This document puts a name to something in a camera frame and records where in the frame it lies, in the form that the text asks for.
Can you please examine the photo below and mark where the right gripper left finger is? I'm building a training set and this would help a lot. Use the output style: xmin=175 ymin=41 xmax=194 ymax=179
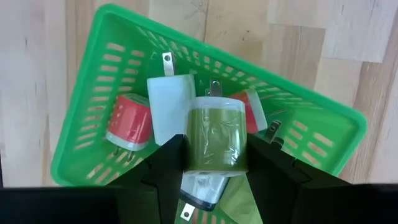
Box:
xmin=107 ymin=134 xmax=187 ymax=224

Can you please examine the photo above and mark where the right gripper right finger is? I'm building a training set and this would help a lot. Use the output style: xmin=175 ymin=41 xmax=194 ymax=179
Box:
xmin=245 ymin=133 xmax=352 ymax=224

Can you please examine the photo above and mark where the grey white USB charger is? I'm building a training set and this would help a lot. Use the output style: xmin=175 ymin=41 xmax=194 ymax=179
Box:
xmin=178 ymin=174 xmax=231 ymax=222

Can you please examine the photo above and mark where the pink white USB charger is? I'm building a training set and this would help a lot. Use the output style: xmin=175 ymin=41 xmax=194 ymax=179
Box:
xmin=105 ymin=93 xmax=154 ymax=162

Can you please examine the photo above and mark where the green white USB charger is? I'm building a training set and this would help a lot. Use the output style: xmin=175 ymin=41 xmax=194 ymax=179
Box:
xmin=183 ymin=79 xmax=249 ymax=178

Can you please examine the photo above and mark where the red white USB charger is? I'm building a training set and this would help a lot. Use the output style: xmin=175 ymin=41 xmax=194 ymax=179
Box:
xmin=228 ymin=88 xmax=269 ymax=134

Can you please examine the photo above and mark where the green plastic basket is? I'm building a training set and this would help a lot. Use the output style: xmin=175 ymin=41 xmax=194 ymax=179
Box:
xmin=50 ymin=2 xmax=369 ymax=224

